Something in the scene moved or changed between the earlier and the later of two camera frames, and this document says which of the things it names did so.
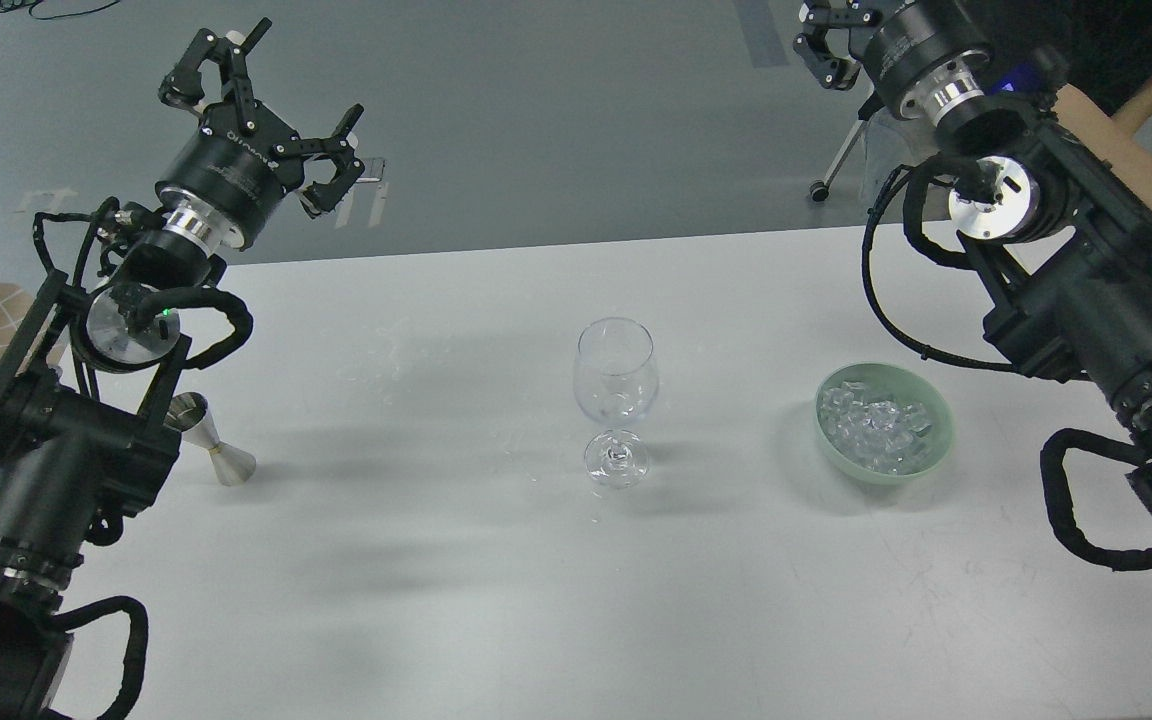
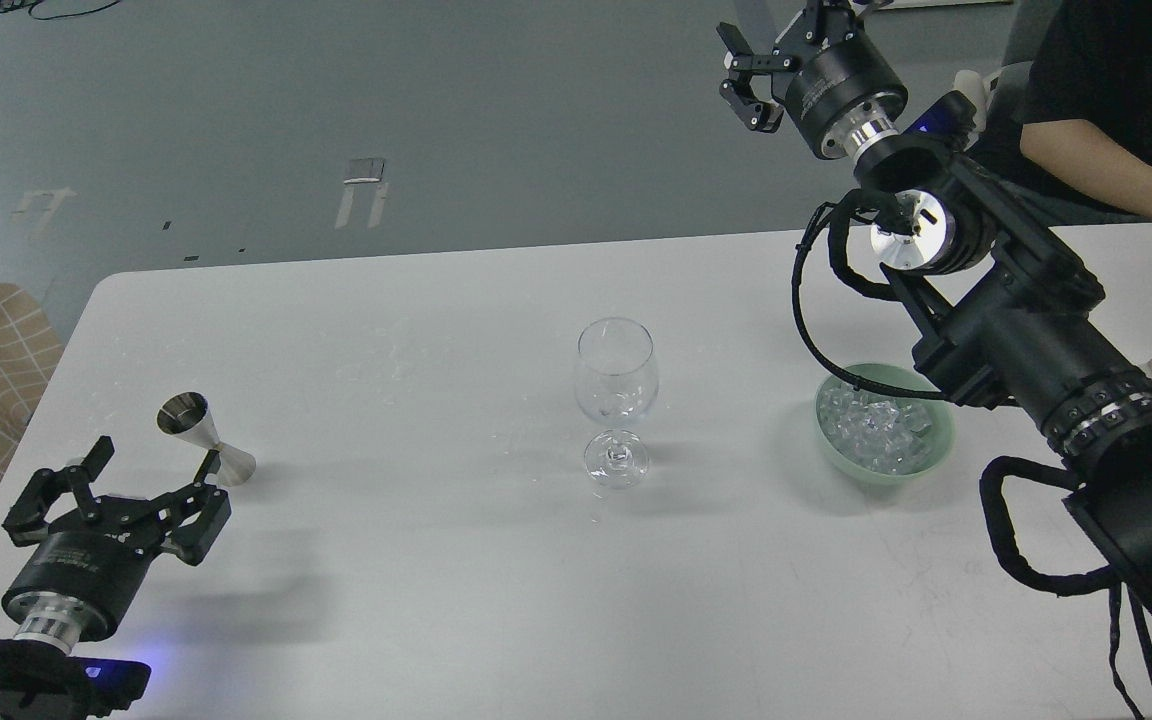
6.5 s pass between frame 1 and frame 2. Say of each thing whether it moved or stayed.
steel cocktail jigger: stayed
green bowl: stayed
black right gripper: moved
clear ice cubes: stayed
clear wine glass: stayed
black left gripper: moved
